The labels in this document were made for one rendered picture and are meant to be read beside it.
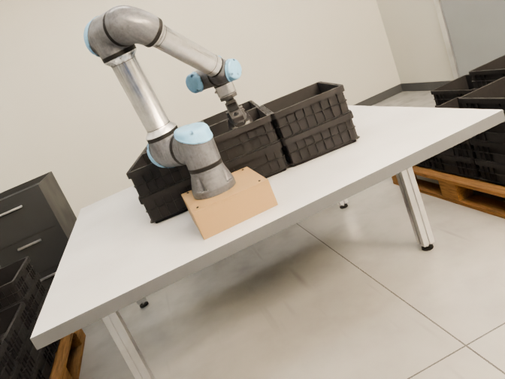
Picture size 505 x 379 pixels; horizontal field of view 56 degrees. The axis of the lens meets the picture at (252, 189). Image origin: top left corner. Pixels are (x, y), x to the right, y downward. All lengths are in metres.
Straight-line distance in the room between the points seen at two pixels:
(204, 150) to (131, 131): 3.82
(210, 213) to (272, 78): 4.18
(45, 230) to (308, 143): 2.08
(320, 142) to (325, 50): 3.98
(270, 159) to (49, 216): 1.90
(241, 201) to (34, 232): 2.14
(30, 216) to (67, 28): 2.52
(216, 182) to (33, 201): 2.01
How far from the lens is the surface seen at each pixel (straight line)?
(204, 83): 1.76
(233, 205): 1.48
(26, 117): 5.39
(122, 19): 1.50
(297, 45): 5.68
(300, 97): 2.22
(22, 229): 3.42
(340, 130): 1.88
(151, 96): 1.61
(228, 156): 1.83
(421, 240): 2.40
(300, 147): 1.86
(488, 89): 2.63
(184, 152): 1.54
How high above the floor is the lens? 1.19
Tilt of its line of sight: 16 degrees down
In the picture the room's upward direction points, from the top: 22 degrees counter-clockwise
